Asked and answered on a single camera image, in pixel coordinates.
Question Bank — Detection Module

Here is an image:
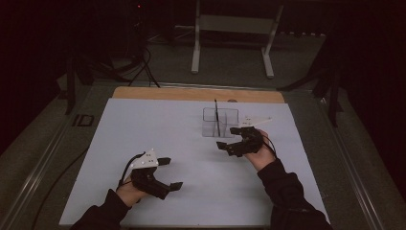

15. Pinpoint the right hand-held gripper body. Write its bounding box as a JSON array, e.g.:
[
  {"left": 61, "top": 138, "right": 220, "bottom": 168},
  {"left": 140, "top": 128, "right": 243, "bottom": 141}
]
[{"left": 227, "top": 116, "right": 273, "bottom": 158}]

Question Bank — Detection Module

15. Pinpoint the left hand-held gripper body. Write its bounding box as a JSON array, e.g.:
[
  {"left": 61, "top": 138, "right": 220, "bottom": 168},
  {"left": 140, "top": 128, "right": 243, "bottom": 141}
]
[{"left": 127, "top": 148, "right": 172, "bottom": 201}]

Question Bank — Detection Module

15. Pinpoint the clear acrylic organizer box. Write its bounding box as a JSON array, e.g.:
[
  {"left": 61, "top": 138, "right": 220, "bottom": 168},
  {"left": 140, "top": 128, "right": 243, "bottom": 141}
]
[{"left": 201, "top": 106, "right": 240, "bottom": 139}]

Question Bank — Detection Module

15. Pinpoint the black makeup brush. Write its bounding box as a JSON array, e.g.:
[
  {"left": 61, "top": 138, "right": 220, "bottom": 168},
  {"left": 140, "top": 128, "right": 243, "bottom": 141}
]
[{"left": 214, "top": 98, "right": 222, "bottom": 137}]

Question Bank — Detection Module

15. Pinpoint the person's right hand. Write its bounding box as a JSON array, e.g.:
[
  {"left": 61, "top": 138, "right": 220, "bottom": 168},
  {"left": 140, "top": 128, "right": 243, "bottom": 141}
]
[{"left": 245, "top": 128, "right": 278, "bottom": 173}]

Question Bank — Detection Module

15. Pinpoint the person's left hand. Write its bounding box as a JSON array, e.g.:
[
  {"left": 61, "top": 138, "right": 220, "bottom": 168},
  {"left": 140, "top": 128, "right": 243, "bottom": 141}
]
[{"left": 116, "top": 181, "right": 151, "bottom": 209}]

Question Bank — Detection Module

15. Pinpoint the white table mat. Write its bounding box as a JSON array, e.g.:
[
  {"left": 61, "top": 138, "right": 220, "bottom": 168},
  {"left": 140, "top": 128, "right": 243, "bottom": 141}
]
[{"left": 58, "top": 97, "right": 330, "bottom": 226}]

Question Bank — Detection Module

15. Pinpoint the black tripod stand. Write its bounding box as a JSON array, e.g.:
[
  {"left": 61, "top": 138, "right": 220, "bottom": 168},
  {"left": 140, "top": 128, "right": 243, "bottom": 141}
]
[
  {"left": 277, "top": 32, "right": 344, "bottom": 128},
  {"left": 56, "top": 52, "right": 95, "bottom": 116}
]

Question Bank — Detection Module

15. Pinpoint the white metal stand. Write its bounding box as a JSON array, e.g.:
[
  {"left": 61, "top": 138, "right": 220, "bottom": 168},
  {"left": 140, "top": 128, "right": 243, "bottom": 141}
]
[{"left": 191, "top": 0, "right": 285, "bottom": 80}]

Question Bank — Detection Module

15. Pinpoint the right hand-held gripper cable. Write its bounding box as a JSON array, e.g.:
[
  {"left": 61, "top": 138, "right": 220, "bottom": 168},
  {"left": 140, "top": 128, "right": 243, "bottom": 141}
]
[{"left": 261, "top": 133, "right": 278, "bottom": 158}]

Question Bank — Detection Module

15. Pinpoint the hand-held gripper cable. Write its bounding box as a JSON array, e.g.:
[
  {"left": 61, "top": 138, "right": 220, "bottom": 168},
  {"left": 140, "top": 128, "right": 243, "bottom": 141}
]
[
  {"left": 261, "top": 133, "right": 278, "bottom": 158},
  {"left": 117, "top": 151, "right": 147, "bottom": 190}
]

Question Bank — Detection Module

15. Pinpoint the left hand-held gripper cable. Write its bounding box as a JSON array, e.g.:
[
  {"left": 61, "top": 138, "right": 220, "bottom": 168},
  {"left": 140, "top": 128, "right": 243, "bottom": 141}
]
[{"left": 117, "top": 151, "right": 147, "bottom": 190}]

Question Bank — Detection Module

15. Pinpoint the black floor cable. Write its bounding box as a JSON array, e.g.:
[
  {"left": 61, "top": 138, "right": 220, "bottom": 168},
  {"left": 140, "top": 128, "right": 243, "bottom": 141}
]
[{"left": 31, "top": 148, "right": 91, "bottom": 230}]

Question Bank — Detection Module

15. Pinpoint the bundle of black cables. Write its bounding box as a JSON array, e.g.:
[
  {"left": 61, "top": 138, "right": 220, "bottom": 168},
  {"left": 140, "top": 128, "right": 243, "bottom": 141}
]
[{"left": 79, "top": 44, "right": 161, "bottom": 88}]

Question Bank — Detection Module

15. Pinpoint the metal floor rail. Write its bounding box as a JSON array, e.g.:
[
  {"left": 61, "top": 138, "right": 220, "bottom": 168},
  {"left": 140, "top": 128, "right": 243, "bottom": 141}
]
[
  {"left": 0, "top": 83, "right": 94, "bottom": 230},
  {"left": 319, "top": 95, "right": 388, "bottom": 230}
]

